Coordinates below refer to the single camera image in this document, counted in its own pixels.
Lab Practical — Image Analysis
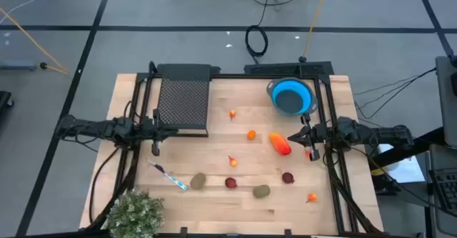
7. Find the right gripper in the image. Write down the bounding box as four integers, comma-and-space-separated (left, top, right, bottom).
287, 113, 328, 162

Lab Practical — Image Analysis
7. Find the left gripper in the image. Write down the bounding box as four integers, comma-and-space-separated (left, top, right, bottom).
141, 108, 179, 157

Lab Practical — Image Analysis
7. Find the red-orange mango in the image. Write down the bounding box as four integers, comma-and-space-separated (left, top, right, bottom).
268, 132, 293, 157

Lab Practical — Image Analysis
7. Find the blue collapsible bowl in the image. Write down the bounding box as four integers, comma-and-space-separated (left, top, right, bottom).
266, 76, 319, 117

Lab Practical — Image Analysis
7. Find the brown kiwi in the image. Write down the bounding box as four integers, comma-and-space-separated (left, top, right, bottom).
189, 172, 207, 191
252, 184, 271, 199

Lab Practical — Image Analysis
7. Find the black mesh riser shelf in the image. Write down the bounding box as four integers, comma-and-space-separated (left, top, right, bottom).
156, 76, 211, 138

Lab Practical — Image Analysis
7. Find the potted green plant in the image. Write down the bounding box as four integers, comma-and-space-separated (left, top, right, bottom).
105, 189, 166, 238

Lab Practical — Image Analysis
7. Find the black desk leg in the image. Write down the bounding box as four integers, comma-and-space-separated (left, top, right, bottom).
369, 126, 457, 171

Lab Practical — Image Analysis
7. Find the white sheet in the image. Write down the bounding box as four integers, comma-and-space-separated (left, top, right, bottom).
376, 144, 426, 184

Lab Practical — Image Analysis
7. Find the black keyboard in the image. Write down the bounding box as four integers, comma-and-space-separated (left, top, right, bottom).
429, 167, 457, 214

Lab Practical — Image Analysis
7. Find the grey stand base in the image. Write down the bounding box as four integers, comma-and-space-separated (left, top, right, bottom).
0, 61, 37, 71

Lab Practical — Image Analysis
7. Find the knife with blue patterned handle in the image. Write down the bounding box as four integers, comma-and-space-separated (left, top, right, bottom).
146, 160, 189, 192

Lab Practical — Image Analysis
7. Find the black aluminium table frame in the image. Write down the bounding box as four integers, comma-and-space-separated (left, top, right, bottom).
117, 71, 361, 238

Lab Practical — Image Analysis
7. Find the black coiled cable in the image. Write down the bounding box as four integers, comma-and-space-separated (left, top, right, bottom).
244, 0, 274, 64

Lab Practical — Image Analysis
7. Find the yellow hanging cable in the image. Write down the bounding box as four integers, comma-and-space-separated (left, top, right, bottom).
302, 0, 332, 59
0, 6, 69, 76

